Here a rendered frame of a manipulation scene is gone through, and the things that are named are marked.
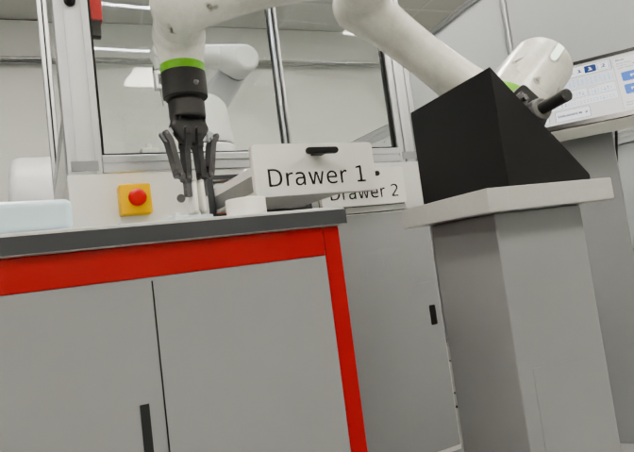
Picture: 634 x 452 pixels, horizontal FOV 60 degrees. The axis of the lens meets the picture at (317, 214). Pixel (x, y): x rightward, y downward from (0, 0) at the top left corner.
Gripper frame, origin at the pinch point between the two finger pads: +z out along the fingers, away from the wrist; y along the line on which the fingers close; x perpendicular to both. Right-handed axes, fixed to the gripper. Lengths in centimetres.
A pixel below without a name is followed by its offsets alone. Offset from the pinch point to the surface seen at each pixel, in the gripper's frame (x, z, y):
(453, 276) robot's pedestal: 36, 22, -34
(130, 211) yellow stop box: -23.3, -0.6, 4.2
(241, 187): -2.4, -2.4, -12.8
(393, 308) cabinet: -10, 33, -66
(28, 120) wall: -343, -117, -61
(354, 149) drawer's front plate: 16.2, -7.4, -31.3
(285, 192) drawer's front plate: 11.7, 1.1, -14.0
